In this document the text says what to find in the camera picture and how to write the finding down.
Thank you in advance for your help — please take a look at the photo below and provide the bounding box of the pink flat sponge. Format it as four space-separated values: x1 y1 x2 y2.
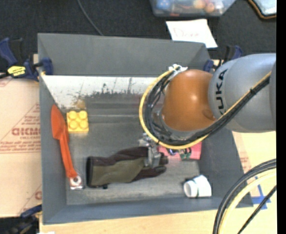
157 141 203 160

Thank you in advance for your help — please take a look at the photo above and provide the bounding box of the dark brown and olive glove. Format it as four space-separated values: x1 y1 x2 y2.
86 146 169 190

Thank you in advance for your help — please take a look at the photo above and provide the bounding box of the brown cardboard board, red print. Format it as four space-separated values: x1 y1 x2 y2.
0 73 43 219

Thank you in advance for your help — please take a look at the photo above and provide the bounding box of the grey metal bin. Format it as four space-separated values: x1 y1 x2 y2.
37 33 254 225

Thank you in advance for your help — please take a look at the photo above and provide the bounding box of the white plastic pipe fitting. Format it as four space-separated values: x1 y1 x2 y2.
183 174 212 198

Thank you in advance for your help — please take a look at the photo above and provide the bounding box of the yellow toy brick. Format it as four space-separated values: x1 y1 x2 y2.
66 110 90 135

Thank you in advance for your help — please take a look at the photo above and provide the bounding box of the orange toy shovel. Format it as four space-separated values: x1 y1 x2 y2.
50 104 84 190

